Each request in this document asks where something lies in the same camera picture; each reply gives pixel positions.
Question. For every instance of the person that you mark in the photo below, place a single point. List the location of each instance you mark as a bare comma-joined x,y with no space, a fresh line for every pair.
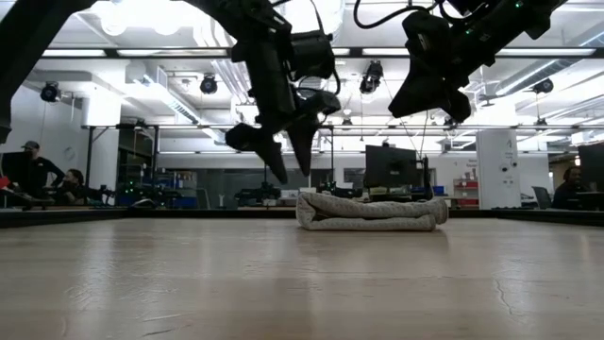
75,181
42,170
568,191

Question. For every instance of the red shelf rack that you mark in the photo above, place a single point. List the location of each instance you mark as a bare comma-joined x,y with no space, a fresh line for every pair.
466,193

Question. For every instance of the black computer monitor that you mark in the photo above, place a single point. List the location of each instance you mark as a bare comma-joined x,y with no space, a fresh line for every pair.
389,165
592,165
14,165

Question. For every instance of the black ceiling spotlight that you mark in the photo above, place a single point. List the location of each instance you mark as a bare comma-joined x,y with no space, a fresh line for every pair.
543,86
371,78
49,92
208,86

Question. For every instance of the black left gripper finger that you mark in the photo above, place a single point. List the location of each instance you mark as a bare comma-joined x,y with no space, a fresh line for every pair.
304,137
255,139

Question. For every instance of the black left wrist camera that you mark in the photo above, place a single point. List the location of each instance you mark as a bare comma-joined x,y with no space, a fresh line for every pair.
311,54

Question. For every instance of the white square pillar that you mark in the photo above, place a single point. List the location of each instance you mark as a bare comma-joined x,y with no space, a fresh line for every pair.
498,160

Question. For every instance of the grey microfiber towel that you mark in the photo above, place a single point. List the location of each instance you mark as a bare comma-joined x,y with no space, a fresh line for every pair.
368,222

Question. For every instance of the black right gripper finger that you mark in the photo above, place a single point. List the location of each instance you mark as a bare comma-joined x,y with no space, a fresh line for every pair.
460,106
424,85

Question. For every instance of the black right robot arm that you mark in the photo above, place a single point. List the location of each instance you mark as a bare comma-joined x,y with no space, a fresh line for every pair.
500,28

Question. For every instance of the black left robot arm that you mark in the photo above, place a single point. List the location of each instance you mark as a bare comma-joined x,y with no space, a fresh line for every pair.
255,19

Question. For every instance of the blue storage bins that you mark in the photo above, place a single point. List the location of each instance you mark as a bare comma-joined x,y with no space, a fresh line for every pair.
181,202

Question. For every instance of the red flat object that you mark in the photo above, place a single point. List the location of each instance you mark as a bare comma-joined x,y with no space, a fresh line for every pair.
4,181

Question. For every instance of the grey office chair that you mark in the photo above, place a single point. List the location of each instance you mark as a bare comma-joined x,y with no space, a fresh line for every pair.
541,196

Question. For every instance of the black distant robot arm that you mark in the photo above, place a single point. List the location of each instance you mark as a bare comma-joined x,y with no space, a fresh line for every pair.
340,191
257,193

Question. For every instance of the black metal table frame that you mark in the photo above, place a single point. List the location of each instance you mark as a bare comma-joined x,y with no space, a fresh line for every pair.
71,218

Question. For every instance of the black overhead frame beam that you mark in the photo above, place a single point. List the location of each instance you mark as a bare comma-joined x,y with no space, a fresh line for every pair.
356,52

